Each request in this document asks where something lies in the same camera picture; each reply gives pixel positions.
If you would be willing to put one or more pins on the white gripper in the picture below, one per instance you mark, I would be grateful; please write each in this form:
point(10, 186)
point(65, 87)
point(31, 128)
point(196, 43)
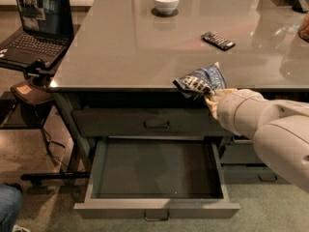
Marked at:
point(226, 110)

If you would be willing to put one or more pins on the blue Kettle chip bag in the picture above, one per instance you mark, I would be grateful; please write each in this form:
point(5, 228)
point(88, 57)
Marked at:
point(201, 82)

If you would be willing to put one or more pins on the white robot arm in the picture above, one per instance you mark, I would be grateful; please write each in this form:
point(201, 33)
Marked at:
point(278, 129)

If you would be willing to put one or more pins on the right grey middle drawer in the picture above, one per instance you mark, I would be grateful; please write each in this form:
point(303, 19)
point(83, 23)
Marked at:
point(239, 151)

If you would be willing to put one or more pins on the right grey bottom drawer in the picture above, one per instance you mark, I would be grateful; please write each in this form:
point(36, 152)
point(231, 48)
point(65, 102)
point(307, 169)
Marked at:
point(240, 174)

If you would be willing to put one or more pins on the open grey middle drawer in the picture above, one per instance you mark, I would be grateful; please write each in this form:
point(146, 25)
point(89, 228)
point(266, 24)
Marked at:
point(156, 180)

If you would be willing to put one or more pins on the closed grey top drawer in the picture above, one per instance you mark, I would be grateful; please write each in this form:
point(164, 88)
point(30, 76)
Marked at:
point(147, 122)

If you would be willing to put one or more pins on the dark bag with tag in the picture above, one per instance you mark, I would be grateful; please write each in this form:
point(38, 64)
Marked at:
point(32, 91)

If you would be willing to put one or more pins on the black snack bar packet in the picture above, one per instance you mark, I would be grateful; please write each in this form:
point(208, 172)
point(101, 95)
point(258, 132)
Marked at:
point(217, 41)

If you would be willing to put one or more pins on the white ceramic bowl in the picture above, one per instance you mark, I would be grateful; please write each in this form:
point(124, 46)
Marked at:
point(166, 7)

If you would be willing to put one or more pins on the brown object at right edge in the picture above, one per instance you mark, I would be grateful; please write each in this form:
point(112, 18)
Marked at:
point(303, 30)

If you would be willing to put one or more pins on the black laptop stand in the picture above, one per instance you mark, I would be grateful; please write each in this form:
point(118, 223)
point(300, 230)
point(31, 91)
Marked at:
point(16, 115)

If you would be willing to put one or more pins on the black open laptop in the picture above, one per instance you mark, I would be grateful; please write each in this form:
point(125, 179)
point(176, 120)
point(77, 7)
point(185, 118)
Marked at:
point(47, 32)

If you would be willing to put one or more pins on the blue jeans leg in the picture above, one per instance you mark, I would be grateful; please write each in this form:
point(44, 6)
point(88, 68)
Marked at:
point(10, 206)

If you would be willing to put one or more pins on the white shoe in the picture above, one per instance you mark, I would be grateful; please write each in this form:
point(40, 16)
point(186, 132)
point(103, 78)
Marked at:
point(18, 228)

